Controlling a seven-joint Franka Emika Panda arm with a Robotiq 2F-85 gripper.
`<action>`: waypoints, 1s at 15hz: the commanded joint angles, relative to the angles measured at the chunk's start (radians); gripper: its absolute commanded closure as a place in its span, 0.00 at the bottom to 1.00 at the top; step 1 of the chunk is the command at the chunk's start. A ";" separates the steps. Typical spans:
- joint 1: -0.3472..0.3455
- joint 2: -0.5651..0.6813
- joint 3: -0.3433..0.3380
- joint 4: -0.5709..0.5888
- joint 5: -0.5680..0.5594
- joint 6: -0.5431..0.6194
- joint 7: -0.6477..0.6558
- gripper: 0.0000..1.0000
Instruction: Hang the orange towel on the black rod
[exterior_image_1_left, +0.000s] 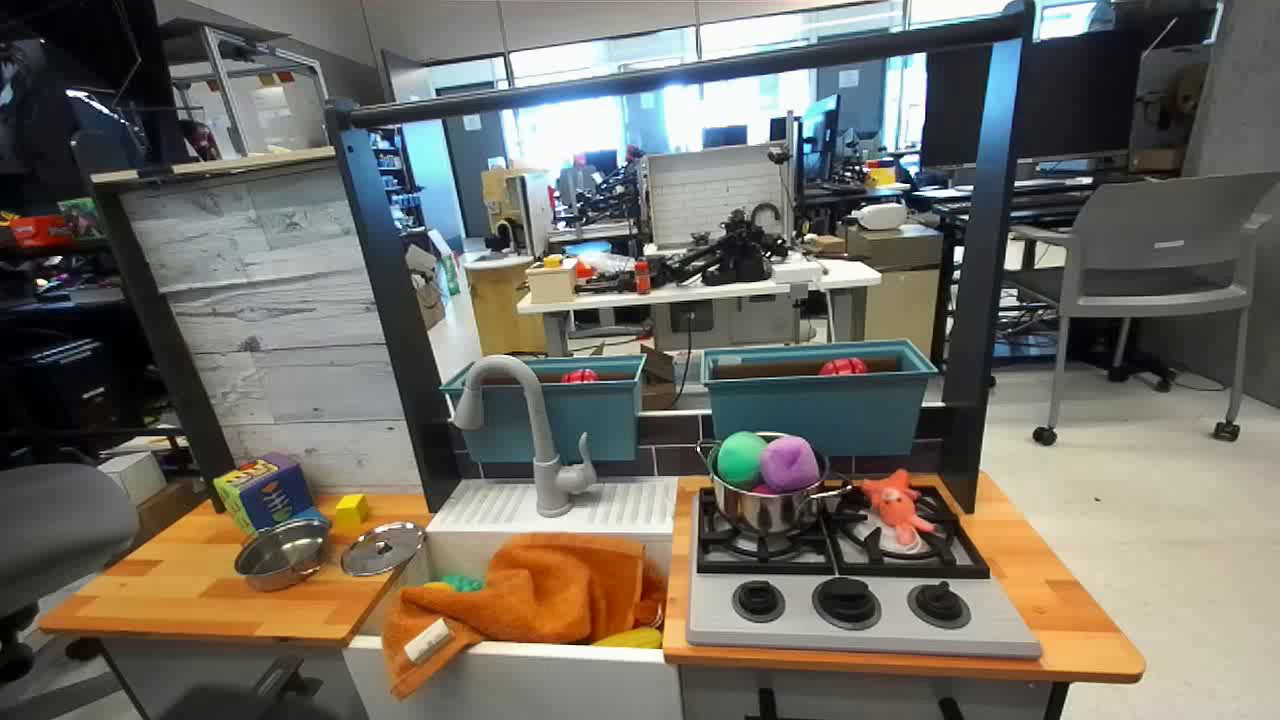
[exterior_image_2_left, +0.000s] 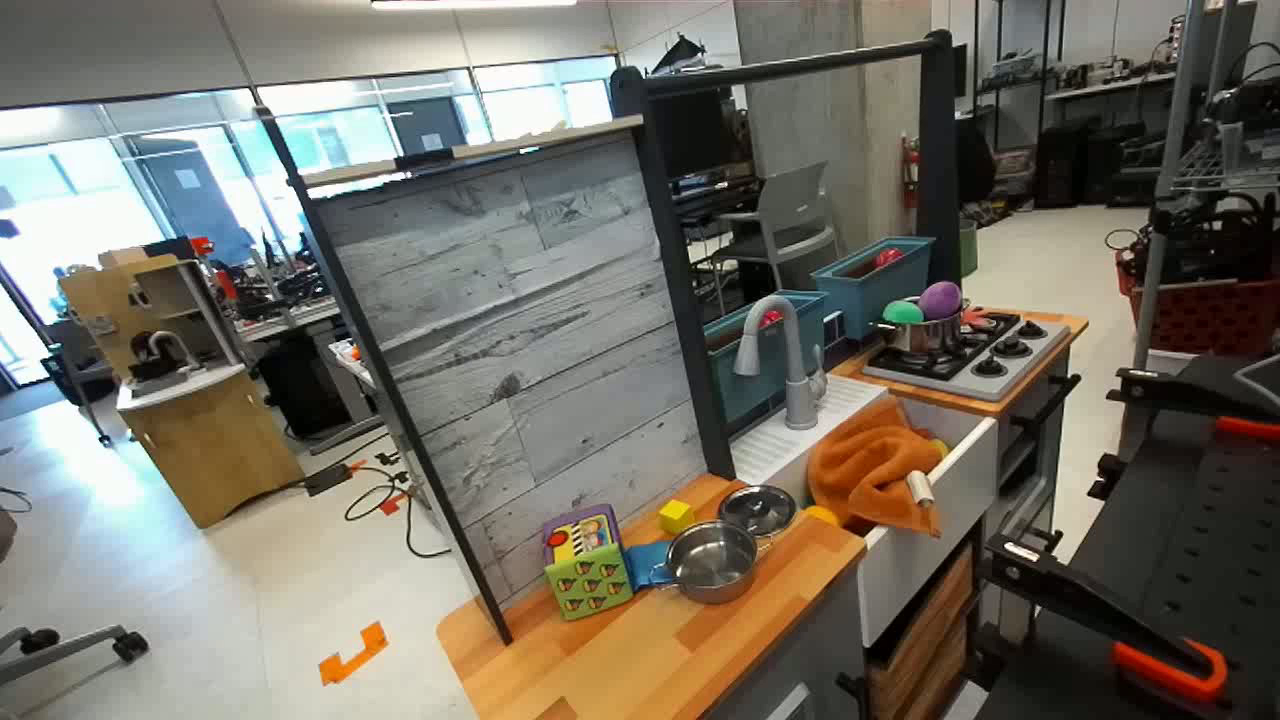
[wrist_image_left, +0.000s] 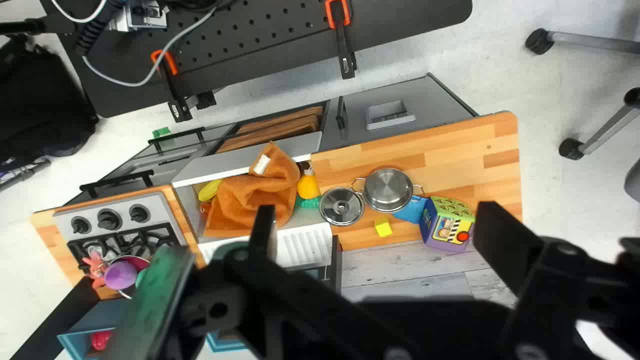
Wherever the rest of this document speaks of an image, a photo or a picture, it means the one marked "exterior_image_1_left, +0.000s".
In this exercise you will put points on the purple plush ball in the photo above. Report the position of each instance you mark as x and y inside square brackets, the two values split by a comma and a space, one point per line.
[788, 465]

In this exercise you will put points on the yellow toy cube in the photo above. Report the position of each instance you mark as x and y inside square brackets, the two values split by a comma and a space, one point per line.
[348, 513]

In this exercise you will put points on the wooden play kitchen counter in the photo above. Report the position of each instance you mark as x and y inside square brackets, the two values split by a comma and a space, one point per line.
[202, 584]

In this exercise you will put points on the red toy in bin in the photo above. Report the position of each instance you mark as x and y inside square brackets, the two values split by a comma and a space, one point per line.
[843, 364]
[576, 376]

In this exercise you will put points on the grey toy stove top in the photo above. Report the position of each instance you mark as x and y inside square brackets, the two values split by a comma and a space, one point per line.
[855, 637]

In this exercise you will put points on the white lab table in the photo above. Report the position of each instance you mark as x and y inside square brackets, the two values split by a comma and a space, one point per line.
[747, 286]

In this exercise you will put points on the black stove knob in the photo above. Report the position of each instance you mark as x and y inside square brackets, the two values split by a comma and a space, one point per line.
[846, 602]
[939, 602]
[758, 602]

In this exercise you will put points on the orange towel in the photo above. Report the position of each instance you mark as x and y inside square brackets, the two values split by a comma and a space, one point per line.
[562, 593]

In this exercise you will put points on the colourful toy box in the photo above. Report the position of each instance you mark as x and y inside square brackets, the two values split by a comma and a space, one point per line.
[265, 493]

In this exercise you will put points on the grey wheeled chair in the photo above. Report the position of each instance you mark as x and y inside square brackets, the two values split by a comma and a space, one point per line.
[1146, 255]

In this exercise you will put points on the black machine on table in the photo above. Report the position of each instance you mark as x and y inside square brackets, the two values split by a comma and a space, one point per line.
[740, 250]

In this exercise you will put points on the steel pot lid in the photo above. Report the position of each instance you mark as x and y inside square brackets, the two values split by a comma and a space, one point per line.
[383, 551]

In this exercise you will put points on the white board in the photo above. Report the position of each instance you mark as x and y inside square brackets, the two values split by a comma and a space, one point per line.
[714, 185]

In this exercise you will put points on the orange plush lobster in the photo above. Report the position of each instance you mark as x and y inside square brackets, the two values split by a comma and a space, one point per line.
[889, 506]

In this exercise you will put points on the black metal rod frame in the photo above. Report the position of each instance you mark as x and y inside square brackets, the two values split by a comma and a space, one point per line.
[387, 294]

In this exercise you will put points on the steel bowl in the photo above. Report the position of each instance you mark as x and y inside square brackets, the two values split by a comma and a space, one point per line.
[282, 554]

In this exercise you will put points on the grey wood-print panel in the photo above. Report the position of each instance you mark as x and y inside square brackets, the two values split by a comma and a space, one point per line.
[265, 305]

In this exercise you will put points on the green plush ball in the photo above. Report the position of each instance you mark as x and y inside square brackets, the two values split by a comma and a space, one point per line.
[738, 457]

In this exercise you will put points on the steel pot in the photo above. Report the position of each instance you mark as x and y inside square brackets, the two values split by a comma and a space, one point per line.
[764, 511]

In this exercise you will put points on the teal plastic bin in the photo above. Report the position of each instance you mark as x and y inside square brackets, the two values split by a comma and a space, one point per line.
[585, 420]
[826, 414]

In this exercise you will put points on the grey toy faucet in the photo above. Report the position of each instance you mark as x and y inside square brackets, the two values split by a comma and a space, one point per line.
[546, 453]

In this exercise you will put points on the white toy sink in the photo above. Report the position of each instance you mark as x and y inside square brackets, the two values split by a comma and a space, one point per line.
[562, 513]

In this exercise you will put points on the beige small box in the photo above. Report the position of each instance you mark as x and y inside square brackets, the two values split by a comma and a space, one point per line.
[551, 280]

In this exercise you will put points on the grey office chair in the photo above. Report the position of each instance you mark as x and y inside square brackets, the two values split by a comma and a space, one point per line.
[52, 524]

